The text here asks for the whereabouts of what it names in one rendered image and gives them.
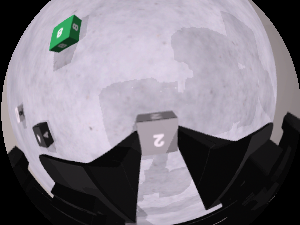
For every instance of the green block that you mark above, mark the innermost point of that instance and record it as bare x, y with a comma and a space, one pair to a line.
65, 34

